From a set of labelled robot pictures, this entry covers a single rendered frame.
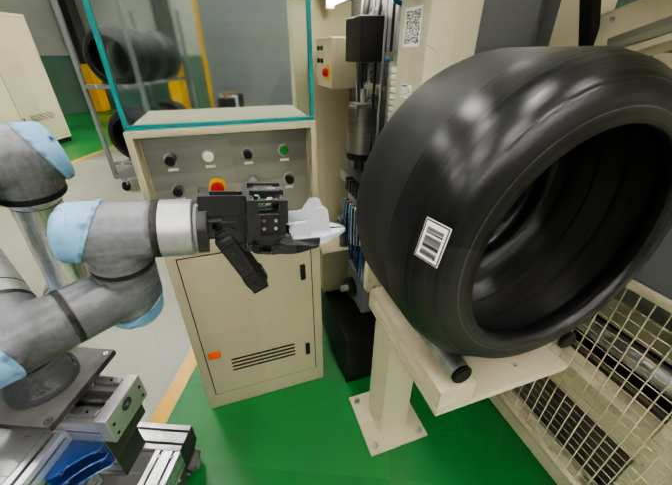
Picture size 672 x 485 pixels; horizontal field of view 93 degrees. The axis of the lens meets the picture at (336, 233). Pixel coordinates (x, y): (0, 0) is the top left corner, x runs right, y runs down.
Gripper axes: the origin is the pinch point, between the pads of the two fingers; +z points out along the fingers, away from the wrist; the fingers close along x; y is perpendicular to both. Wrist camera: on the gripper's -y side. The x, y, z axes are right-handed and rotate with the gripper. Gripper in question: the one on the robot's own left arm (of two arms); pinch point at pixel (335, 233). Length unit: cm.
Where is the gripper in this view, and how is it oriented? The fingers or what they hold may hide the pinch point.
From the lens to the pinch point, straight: 50.5
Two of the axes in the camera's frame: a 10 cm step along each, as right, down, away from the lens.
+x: -3.1, -4.6, 8.3
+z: 9.4, -0.5, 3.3
